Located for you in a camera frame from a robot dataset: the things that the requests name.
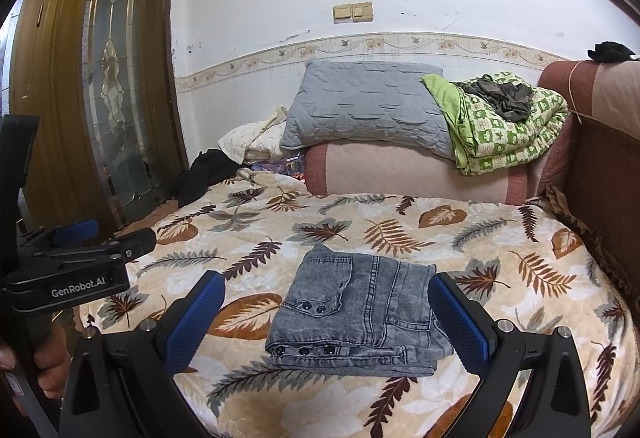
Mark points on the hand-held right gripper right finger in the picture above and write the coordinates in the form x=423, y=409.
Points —
x=457, y=318

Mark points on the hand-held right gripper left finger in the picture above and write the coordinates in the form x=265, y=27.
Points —
x=197, y=313

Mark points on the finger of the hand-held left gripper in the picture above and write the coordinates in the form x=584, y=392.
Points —
x=130, y=245
x=75, y=232

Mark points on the grey denim pants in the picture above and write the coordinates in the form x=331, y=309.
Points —
x=360, y=313

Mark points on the person's left hand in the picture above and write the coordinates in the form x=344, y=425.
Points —
x=55, y=358

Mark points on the black garment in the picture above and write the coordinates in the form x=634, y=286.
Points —
x=205, y=173

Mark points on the leaf print blanket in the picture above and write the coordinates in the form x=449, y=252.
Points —
x=350, y=223

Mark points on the brown ruffled sofa cover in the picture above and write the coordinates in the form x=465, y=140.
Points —
x=595, y=238

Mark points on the cream pillow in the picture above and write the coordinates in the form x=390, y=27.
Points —
x=250, y=141

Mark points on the wooden door with glass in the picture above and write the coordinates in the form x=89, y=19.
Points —
x=65, y=68

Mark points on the purple colourful packet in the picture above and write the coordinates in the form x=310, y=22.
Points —
x=285, y=166

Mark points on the green patterned quilt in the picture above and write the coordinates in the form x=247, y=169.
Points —
x=500, y=138

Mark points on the dark olive garment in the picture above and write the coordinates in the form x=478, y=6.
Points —
x=500, y=98

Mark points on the grey quilted pillow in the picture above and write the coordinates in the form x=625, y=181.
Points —
x=365, y=103

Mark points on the small black cloth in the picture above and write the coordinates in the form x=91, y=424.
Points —
x=610, y=52

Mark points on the beige wall switch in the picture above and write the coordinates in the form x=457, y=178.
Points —
x=343, y=13
x=362, y=11

